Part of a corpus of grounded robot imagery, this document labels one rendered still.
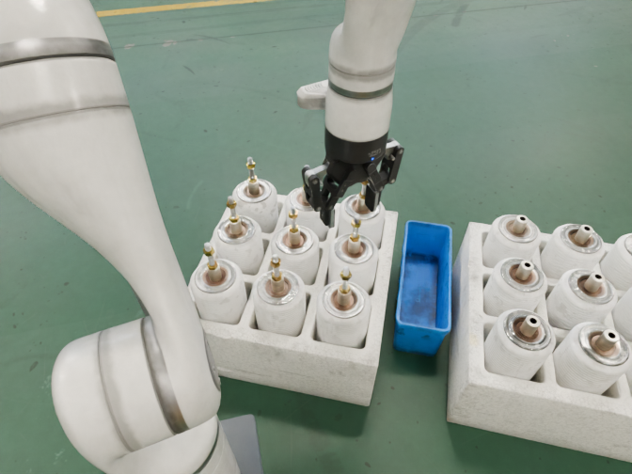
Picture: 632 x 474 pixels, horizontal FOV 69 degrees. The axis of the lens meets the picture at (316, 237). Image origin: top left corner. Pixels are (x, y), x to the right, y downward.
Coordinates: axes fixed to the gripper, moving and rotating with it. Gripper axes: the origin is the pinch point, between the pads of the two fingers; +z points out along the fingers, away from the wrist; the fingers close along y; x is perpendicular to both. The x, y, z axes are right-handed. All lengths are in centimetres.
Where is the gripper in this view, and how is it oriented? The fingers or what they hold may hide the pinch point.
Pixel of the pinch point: (350, 209)
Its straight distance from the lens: 64.0
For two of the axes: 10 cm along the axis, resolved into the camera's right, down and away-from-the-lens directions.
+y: 8.8, -3.5, 3.2
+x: -4.7, -6.5, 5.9
